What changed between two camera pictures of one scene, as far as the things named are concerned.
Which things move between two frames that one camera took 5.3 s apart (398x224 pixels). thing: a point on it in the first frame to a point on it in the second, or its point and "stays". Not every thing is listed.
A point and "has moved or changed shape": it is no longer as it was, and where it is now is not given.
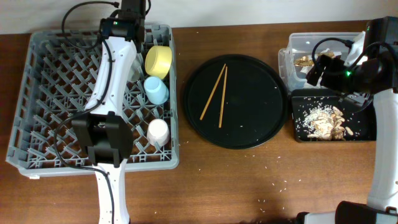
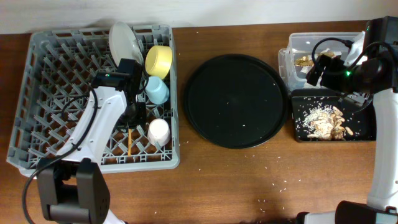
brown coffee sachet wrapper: (308, 61) stays
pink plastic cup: (158, 133) stays
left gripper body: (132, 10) to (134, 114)
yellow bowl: (158, 60) stays
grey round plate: (135, 72) has moved or changed shape
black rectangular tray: (362, 123) stays
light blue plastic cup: (157, 91) stays
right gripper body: (337, 77) stays
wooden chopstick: (212, 92) has moved or changed shape
